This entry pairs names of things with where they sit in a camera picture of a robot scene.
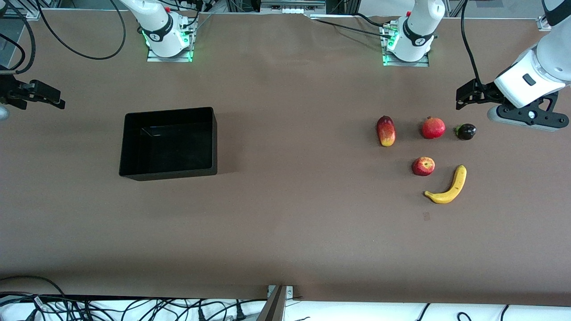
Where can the black plastic box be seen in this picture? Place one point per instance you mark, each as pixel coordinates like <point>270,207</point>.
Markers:
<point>169,145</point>

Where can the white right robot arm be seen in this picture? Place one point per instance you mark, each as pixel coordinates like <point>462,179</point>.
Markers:
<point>160,26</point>

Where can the aluminium frame rail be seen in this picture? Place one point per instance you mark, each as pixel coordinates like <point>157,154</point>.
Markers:
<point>292,4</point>

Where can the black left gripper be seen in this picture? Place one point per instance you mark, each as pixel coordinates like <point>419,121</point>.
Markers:
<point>485,93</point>

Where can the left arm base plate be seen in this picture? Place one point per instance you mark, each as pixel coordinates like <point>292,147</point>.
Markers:
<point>424,62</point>

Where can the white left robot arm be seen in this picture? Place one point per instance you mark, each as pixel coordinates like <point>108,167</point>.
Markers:
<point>548,62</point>

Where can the red yellow mango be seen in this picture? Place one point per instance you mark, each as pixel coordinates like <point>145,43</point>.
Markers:
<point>386,130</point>

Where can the yellow banana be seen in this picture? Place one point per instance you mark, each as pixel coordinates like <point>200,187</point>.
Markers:
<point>456,185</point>

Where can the aluminium profile post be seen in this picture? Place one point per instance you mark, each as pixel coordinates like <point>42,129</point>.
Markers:
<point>273,307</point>

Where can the dark purple mangosteen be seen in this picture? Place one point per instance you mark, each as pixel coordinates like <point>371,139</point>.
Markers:
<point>466,132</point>

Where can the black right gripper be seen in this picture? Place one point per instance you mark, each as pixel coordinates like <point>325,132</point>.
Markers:
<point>10,90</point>

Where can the red pomegranate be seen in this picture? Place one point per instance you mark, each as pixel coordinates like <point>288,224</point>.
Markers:
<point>433,128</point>

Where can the red apple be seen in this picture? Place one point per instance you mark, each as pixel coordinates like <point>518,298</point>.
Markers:
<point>423,166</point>

